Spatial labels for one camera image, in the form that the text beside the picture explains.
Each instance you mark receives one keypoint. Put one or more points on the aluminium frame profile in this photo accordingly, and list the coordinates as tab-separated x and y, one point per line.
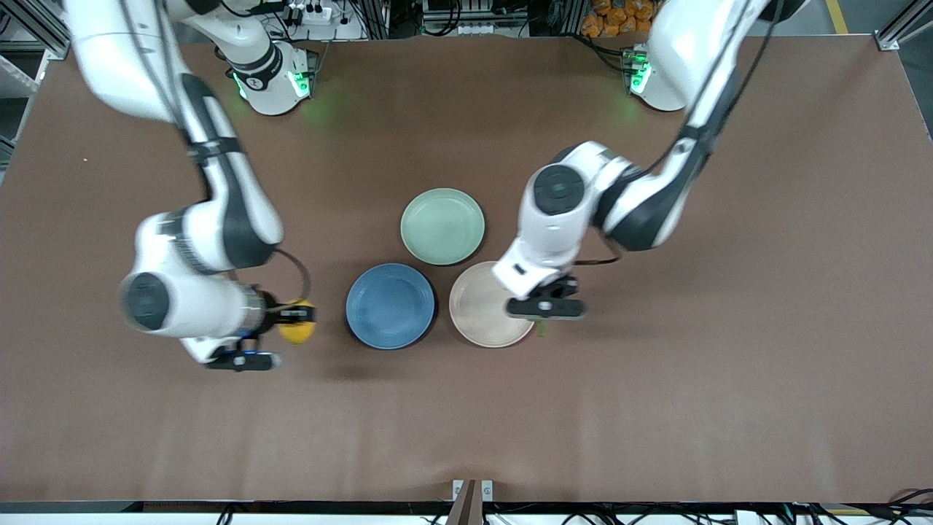
904	33
33	29

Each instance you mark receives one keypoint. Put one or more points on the white power strip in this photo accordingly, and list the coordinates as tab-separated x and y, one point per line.
310	12

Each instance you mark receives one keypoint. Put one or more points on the blue round plate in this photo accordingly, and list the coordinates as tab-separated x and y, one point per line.
390	306

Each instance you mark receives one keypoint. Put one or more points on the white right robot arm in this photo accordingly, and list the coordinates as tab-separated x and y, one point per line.
219	219

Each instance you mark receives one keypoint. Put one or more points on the green lettuce leaf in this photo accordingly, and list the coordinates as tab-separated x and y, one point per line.
541	329

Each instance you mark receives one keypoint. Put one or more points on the metal table edge bracket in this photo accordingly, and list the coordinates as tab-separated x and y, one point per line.
472	499

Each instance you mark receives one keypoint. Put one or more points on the mint green round plate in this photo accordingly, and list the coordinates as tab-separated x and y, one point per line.
442	226

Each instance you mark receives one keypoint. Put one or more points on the yellow lemon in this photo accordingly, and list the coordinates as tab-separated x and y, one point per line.
296	334

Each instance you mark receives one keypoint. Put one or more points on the beige round plate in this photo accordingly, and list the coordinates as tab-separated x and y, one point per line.
477	313

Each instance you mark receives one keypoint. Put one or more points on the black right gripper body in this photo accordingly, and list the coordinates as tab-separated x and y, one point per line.
272	309

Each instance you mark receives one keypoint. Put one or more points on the bag of orange fruits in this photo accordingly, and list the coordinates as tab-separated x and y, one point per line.
619	16

